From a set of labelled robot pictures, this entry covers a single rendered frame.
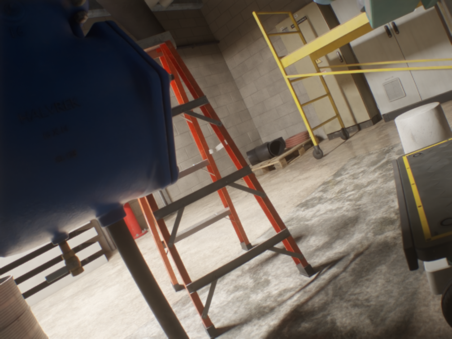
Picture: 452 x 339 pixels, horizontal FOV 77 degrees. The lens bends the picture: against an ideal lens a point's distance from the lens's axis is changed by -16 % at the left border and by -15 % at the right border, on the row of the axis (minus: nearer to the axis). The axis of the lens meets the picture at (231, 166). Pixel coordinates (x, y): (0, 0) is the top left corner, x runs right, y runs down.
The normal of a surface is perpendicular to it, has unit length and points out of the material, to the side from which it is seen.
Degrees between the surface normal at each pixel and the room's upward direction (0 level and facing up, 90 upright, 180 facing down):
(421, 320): 0
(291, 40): 90
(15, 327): 90
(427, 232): 0
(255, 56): 90
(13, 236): 144
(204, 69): 90
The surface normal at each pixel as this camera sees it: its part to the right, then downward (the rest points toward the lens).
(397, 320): -0.41, -0.91
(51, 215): 0.72, 0.58
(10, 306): 0.91, -0.41
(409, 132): -0.82, 0.35
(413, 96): -0.65, 0.35
